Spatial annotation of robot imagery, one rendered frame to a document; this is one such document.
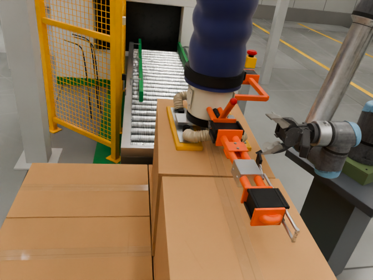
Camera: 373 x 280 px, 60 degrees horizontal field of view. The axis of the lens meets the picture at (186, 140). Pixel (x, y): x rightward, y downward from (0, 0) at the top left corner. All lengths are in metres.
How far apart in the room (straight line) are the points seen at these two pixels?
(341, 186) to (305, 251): 0.72
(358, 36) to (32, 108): 2.07
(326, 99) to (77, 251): 1.10
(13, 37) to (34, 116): 0.56
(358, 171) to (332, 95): 0.48
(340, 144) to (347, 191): 0.40
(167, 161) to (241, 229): 0.36
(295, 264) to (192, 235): 0.26
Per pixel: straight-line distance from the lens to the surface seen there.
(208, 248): 0.85
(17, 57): 2.43
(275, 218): 0.77
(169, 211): 0.92
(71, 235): 1.42
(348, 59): 1.30
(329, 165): 1.27
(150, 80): 2.93
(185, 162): 1.11
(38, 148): 2.71
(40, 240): 1.43
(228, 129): 1.06
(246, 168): 0.88
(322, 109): 1.32
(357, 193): 1.60
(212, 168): 1.11
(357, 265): 2.41
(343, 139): 1.22
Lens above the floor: 1.57
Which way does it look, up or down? 30 degrees down
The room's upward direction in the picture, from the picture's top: 7 degrees clockwise
